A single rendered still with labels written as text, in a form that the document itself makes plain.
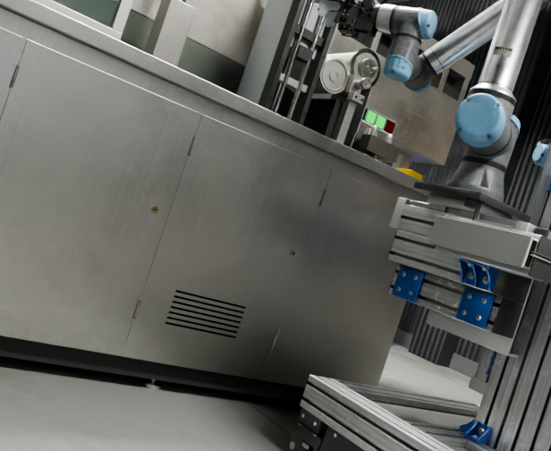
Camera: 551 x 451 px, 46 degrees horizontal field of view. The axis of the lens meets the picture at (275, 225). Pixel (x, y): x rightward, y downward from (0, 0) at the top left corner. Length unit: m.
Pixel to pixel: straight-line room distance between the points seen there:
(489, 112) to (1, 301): 1.28
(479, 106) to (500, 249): 0.37
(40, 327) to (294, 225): 0.81
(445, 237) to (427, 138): 1.68
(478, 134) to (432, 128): 1.61
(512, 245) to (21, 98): 1.18
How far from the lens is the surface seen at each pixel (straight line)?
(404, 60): 1.79
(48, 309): 1.80
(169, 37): 2.19
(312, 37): 2.24
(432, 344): 5.23
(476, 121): 1.65
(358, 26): 1.89
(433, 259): 1.74
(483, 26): 1.91
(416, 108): 3.16
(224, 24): 2.58
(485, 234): 1.52
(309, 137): 2.02
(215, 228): 1.92
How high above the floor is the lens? 0.57
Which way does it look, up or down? 1 degrees up
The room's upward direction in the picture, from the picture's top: 19 degrees clockwise
